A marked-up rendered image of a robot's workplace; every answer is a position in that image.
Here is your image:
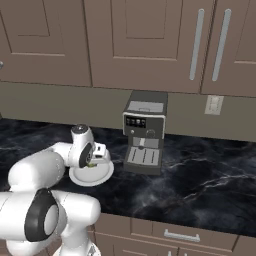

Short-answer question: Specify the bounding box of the narrow brown drawer front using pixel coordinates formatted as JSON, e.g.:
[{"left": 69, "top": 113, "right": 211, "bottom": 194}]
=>
[{"left": 94, "top": 213, "right": 133, "bottom": 236}]

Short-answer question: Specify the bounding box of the silver drawer handle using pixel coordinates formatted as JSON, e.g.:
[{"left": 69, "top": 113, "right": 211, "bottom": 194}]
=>
[{"left": 162, "top": 228, "right": 202, "bottom": 244}]

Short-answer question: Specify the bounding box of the grey coffee machine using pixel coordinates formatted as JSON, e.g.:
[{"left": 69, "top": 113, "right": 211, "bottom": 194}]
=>
[{"left": 122, "top": 89, "right": 169, "bottom": 176}]

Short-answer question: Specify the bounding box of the brown wall cupboard door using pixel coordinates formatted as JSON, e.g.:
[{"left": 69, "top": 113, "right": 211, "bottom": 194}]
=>
[
  {"left": 200, "top": 0, "right": 256, "bottom": 98},
  {"left": 83, "top": 0, "right": 217, "bottom": 95},
  {"left": 0, "top": 0, "right": 93, "bottom": 88}
]

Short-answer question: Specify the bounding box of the white round plate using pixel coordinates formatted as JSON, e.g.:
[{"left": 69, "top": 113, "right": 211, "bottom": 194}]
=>
[{"left": 68, "top": 156, "right": 115, "bottom": 188}]

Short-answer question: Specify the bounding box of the brown base cupboard door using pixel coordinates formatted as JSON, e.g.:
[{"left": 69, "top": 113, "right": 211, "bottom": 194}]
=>
[{"left": 94, "top": 232, "right": 178, "bottom": 256}]

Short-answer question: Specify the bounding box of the long silver cupboard handle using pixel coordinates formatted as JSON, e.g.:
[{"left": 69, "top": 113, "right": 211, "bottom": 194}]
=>
[
  {"left": 211, "top": 8, "right": 232, "bottom": 82},
  {"left": 188, "top": 8, "right": 206, "bottom": 81}
]

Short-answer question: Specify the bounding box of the white wall socket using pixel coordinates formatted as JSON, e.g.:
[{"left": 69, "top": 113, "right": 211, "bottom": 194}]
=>
[{"left": 203, "top": 94, "right": 225, "bottom": 116}]

